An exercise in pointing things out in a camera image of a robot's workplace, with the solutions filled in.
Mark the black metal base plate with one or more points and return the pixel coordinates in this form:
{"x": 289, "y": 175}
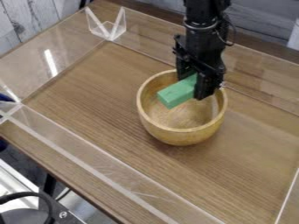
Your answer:
{"x": 39, "y": 215}

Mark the brown wooden bowl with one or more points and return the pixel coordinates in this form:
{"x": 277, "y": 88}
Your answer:
{"x": 187, "y": 124}

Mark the blue object at left edge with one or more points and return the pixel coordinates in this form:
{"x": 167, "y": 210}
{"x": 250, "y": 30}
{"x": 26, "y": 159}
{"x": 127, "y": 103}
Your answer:
{"x": 6, "y": 98}

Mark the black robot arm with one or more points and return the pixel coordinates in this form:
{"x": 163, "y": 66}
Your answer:
{"x": 203, "y": 12}

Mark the clear acrylic tray enclosure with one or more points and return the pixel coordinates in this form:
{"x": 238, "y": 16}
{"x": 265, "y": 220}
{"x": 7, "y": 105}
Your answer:
{"x": 75, "y": 123}

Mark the black table leg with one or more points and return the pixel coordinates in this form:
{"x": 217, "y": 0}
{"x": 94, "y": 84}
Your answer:
{"x": 50, "y": 185}

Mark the clear acrylic corner bracket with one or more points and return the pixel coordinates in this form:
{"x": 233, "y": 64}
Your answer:
{"x": 107, "y": 30}

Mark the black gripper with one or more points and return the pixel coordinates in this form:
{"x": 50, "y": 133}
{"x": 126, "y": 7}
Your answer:
{"x": 198, "y": 50}

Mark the green rectangular block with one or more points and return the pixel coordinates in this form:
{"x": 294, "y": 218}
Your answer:
{"x": 178, "y": 93}

